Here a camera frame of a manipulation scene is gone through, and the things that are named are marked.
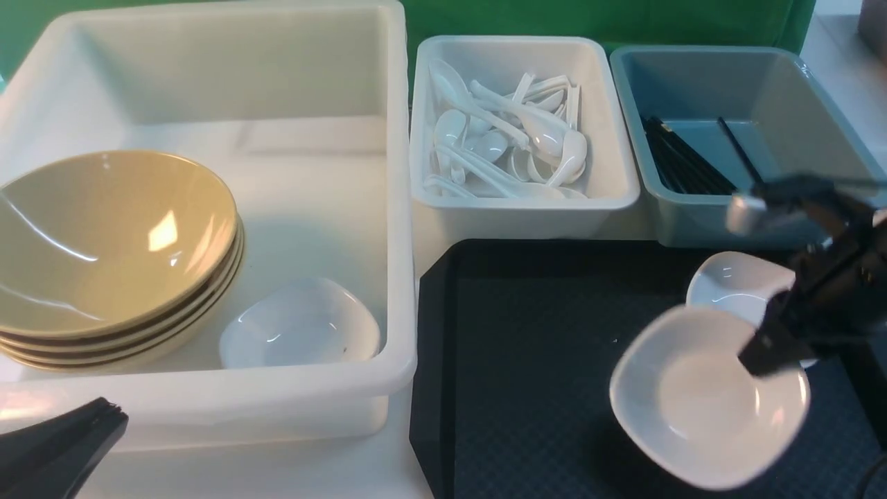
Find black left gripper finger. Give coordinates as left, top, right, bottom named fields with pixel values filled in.
left=1, top=397, right=129, bottom=498

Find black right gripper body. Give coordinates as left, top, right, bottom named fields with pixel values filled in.
left=726, top=175, right=886, bottom=377

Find white sauce dish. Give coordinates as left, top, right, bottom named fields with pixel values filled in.
left=609, top=306, right=811, bottom=491
left=684, top=252, right=795, bottom=326

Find yellow noodle bowl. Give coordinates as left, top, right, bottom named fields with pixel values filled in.
left=2, top=150, right=238, bottom=339

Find middle stacked yellow bowl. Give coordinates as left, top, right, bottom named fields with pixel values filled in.
left=2, top=240, right=246, bottom=366

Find stacked yellow bowl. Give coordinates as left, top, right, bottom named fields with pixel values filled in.
left=2, top=219, right=246, bottom=353
left=2, top=246, right=246, bottom=375
left=2, top=240, right=246, bottom=366

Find bottom stacked yellow bowl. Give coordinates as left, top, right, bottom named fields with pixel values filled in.
left=2, top=246, right=246, bottom=375

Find top stacked yellow bowl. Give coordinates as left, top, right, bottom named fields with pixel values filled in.
left=2, top=219, right=246, bottom=353

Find black chopsticks in bin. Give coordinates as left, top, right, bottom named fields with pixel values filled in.
left=642, top=116, right=737, bottom=195

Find grey-blue chopstick bin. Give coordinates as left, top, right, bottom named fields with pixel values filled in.
left=609, top=45, right=885, bottom=250

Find white dish in tub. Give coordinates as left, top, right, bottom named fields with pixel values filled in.
left=218, top=277, right=381, bottom=369

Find black serving tray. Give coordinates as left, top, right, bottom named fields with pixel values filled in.
left=409, top=239, right=885, bottom=498

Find white spoon bin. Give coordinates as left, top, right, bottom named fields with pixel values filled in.
left=410, top=35, right=640, bottom=247

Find pile of white spoons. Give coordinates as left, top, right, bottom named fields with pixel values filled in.
left=423, top=59, right=590, bottom=200

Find large white plastic tub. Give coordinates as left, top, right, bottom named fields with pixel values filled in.
left=2, top=1, right=417, bottom=452

